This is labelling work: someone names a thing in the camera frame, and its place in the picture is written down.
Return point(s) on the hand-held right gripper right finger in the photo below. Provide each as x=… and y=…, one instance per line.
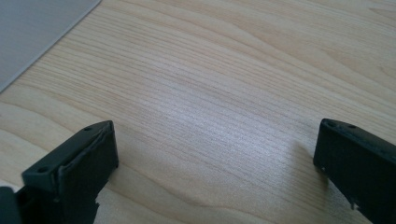
x=361, y=165

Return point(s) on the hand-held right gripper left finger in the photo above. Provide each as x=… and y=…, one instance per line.
x=77, y=168

